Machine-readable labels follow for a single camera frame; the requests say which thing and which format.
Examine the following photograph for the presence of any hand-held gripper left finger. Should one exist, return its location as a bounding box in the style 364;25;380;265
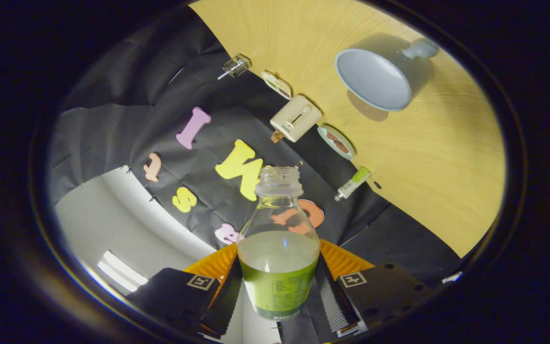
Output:
126;243;244;339

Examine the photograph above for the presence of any pale green plate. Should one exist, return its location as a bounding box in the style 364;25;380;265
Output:
317;125;356;161

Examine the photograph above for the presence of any small glass jar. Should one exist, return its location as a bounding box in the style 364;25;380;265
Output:
227;54;252;78

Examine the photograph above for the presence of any tall white and green bottle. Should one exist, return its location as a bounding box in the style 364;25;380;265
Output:
334;166;372;202

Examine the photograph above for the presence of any white toaster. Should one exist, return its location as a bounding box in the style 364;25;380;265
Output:
270;95;323;143

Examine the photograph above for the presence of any clear green-label juice bottle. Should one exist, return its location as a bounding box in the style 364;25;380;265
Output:
236;166;321;322

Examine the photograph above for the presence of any wooden table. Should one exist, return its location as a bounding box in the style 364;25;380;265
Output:
189;0;506;258

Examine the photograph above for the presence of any long ceiling light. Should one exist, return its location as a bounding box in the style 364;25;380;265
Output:
97;250;149;293

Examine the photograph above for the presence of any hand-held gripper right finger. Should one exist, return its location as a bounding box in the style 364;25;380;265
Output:
314;239;435;344

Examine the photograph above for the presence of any white divided condiment tray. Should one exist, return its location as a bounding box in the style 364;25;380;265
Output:
261;71;293;100

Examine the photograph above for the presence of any pale blue cup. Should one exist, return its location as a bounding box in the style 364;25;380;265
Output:
335;32;440;112

